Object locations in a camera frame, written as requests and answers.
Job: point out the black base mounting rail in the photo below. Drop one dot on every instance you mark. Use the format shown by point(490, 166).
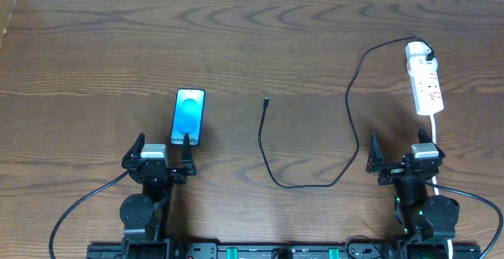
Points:
point(208, 250)

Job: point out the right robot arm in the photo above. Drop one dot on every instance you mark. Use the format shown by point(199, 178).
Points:
point(429, 221)

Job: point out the white USB charger plug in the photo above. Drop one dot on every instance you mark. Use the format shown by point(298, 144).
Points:
point(419, 59)

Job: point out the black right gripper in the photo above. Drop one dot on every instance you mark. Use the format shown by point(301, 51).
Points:
point(404, 168)

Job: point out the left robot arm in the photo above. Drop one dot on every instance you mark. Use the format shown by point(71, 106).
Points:
point(144, 215)

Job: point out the white power strip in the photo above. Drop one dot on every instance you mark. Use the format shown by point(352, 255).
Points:
point(427, 95)

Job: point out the brown cardboard panel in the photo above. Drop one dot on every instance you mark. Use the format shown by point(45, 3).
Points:
point(6, 9)

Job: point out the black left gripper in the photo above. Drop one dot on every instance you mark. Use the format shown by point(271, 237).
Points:
point(158, 172)

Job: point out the blue Samsung Galaxy smartphone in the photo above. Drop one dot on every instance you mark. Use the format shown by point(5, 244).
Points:
point(188, 116)

